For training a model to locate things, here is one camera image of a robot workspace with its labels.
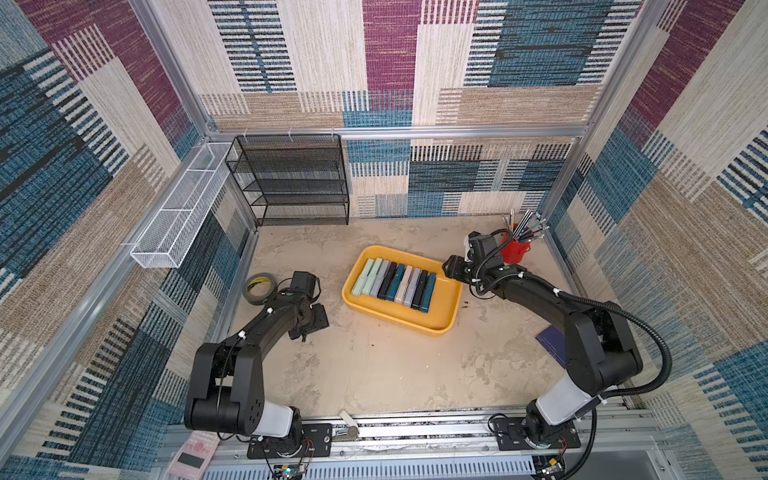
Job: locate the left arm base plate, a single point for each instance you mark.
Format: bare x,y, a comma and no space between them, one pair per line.
313,440

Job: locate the black wire mesh shelf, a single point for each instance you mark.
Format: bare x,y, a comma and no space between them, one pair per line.
292,180

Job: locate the pink calculator device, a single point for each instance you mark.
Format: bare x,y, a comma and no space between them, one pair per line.
194,456

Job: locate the black yellow tape roll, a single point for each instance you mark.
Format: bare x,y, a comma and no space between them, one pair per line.
258,288

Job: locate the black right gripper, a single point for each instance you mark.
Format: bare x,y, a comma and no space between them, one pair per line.
454,266

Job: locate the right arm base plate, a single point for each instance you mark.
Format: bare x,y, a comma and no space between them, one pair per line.
522,433

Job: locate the dark blue booklet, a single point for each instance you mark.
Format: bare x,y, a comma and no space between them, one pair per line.
553,342

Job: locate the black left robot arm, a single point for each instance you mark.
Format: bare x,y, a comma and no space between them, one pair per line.
226,394

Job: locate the red pen holder cup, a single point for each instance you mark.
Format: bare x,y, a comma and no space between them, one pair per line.
514,251

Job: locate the white wire mesh basket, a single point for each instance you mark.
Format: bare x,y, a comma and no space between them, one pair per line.
169,236

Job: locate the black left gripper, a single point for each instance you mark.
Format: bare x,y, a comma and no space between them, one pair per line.
321,322

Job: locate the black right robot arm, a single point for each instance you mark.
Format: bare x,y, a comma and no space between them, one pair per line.
600,349

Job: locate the yellow plastic storage tray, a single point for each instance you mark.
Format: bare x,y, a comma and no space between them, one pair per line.
445,300

